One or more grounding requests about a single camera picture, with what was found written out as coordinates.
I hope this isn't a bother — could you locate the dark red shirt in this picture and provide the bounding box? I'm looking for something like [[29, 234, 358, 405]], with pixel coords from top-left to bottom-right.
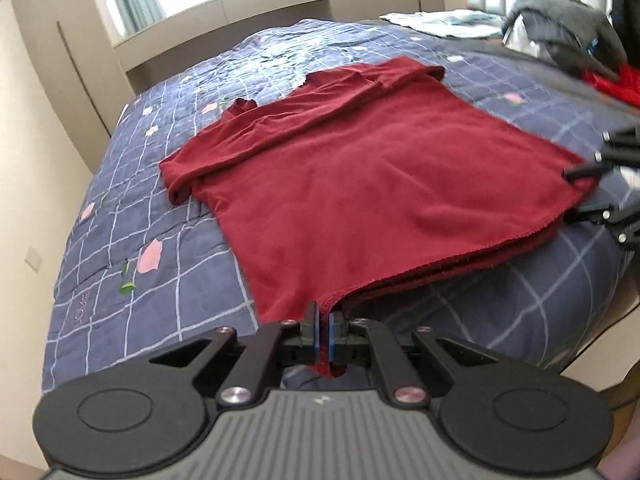
[[158, 55, 601, 376]]

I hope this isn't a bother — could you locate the blue floral checked quilt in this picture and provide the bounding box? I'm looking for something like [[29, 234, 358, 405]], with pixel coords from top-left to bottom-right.
[[41, 20, 639, 390]]

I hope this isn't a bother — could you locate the grey quilted bed cover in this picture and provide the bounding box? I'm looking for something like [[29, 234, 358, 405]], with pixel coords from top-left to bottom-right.
[[360, 20, 639, 122]]

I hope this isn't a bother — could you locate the beige wall socket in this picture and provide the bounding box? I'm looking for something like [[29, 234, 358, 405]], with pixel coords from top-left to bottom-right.
[[24, 246, 42, 273]]

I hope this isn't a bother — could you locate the grey garment pile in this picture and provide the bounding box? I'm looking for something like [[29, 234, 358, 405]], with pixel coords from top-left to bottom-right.
[[502, 0, 627, 80]]

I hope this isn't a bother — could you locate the light blue patterned cloth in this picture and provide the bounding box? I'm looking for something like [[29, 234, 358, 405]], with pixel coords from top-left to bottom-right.
[[381, 9, 506, 39]]

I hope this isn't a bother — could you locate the beige window desk cabinet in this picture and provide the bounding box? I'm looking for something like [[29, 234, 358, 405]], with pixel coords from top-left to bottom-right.
[[115, 0, 332, 94]]

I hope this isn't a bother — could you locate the bright red garment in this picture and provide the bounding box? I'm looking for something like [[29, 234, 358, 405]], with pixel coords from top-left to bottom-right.
[[582, 64, 640, 107]]

